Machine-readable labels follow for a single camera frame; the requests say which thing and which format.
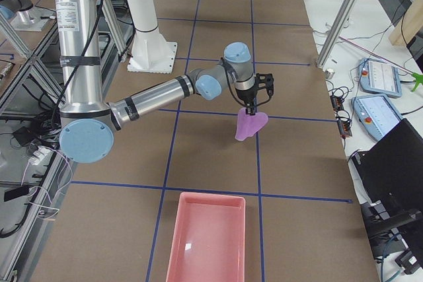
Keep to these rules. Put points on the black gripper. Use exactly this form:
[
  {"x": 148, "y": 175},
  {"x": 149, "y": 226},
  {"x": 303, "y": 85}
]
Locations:
[{"x": 247, "y": 98}]

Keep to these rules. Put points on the purple microfiber cloth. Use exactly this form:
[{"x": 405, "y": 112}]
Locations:
[{"x": 248, "y": 125}]

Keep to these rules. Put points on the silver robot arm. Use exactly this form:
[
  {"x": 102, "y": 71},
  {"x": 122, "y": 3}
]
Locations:
[
  {"x": 88, "y": 122},
  {"x": 23, "y": 15}
]

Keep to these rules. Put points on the near blue teach pendant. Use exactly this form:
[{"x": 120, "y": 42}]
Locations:
[{"x": 377, "y": 114}]

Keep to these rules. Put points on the blue teach pendant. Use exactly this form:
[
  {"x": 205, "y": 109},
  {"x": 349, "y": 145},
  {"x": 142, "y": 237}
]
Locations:
[
  {"x": 376, "y": 76},
  {"x": 377, "y": 114}
]

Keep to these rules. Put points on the far blue teach pendant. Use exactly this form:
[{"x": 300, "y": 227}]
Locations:
[{"x": 376, "y": 76}]

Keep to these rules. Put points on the pink plastic bin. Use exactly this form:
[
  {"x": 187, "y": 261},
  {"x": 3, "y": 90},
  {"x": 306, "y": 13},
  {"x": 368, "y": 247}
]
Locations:
[{"x": 209, "y": 238}]

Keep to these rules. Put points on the black laptop computer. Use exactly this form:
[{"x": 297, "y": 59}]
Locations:
[{"x": 391, "y": 171}]

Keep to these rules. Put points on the green tipped reacher stick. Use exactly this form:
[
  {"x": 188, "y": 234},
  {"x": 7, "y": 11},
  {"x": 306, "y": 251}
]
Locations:
[{"x": 418, "y": 77}]

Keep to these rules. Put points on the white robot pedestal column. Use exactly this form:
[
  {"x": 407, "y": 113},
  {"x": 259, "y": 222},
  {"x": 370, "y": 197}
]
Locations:
[{"x": 150, "y": 53}]

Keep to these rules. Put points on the aluminium frame post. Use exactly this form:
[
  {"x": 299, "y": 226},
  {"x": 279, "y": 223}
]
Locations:
[{"x": 334, "y": 32}]

